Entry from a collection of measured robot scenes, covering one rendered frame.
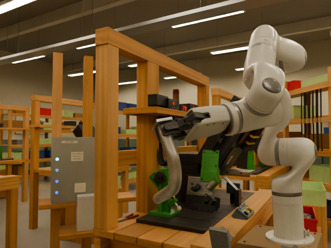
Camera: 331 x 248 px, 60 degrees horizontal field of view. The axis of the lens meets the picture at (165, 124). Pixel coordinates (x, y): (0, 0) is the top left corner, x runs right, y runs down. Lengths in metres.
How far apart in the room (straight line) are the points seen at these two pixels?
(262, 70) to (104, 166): 1.02
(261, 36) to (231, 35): 8.69
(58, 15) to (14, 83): 5.15
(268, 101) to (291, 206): 0.68
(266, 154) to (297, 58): 0.41
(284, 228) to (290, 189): 0.16
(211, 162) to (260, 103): 1.23
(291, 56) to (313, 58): 10.01
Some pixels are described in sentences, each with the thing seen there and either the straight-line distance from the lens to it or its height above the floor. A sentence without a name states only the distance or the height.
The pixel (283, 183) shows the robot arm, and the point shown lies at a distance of 1.29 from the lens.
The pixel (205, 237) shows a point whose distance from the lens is 1.42.
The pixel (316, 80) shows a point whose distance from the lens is 4.73.
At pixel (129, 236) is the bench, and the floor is 0.88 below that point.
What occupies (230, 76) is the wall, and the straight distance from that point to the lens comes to 11.59.
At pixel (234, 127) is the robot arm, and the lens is 0.72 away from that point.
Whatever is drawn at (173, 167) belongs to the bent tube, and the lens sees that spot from 0.65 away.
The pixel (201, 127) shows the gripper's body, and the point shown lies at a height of 1.38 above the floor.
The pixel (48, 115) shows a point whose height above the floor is 2.00.
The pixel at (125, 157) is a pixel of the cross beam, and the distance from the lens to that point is 1.79.
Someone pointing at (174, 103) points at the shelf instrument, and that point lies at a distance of 1.96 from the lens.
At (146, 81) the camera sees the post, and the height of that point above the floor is 1.72.
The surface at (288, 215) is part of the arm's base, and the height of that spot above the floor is 1.04.
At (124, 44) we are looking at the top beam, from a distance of 1.71.
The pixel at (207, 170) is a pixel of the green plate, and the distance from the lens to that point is 1.91.
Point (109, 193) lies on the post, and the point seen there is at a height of 1.07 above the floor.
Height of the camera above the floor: 1.36
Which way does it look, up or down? 3 degrees up
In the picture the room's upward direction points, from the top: straight up
